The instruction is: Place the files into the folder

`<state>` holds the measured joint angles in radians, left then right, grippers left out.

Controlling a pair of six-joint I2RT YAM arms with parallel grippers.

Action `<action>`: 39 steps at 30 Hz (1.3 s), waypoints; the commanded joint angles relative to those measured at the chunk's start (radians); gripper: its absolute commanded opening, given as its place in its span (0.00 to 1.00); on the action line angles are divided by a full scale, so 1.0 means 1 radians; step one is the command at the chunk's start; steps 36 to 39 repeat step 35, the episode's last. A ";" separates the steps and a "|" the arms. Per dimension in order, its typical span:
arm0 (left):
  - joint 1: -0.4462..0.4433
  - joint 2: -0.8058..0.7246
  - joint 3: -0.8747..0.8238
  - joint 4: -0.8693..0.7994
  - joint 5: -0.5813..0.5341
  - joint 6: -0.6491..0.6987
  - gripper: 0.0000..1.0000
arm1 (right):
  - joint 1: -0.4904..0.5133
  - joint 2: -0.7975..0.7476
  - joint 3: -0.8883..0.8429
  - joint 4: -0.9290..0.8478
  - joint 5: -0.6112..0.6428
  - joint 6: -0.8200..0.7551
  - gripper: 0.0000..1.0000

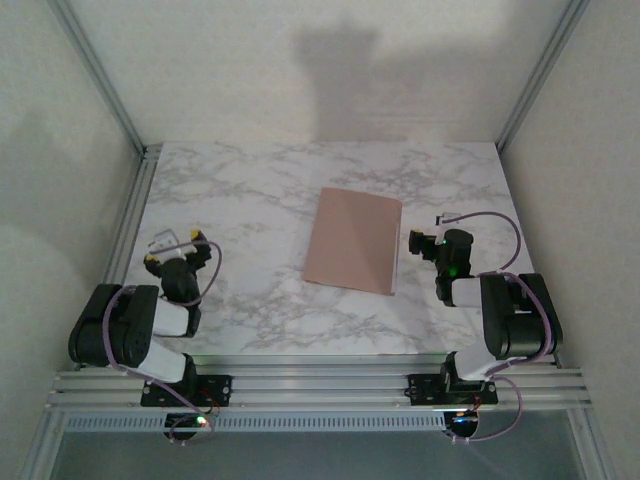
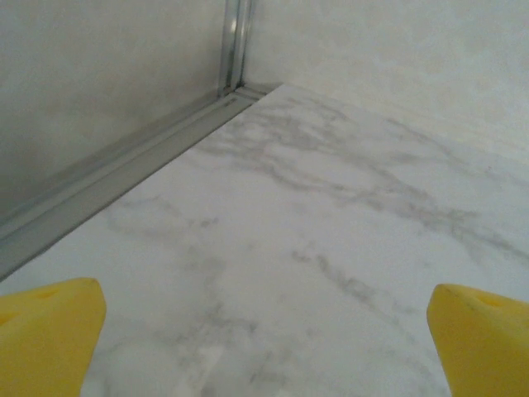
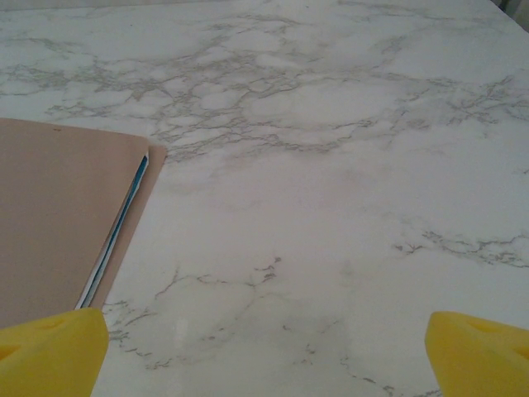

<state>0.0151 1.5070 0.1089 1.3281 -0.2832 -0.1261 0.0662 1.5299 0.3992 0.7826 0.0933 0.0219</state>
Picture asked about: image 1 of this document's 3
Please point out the brown paper folder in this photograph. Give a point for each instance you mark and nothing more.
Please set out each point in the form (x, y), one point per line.
(350, 240)

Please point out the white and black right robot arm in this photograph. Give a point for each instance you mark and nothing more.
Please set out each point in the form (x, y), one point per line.
(520, 320)

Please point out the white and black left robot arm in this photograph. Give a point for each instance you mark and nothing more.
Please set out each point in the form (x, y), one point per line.
(170, 320)

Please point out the small circuit board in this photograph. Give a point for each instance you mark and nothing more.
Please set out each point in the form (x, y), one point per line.
(197, 422)
(465, 417)

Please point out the aluminium side rail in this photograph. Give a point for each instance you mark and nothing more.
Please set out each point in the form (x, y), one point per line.
(125, 240)

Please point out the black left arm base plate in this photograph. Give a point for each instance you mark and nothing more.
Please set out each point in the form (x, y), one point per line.
(220, 387)

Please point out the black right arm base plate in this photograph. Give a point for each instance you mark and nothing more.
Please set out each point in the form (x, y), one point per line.
(422, 387)

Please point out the narrow aluminium frame rail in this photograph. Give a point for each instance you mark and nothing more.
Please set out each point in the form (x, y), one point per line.
(300, 361)

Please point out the wide aluminium frame rail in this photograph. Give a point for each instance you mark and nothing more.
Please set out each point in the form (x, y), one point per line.
(320, 390)

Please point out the aluminium frame post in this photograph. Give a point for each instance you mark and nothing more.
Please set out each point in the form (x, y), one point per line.
(541, 75)
(100, 75)
(594, 450)
(44, 450)

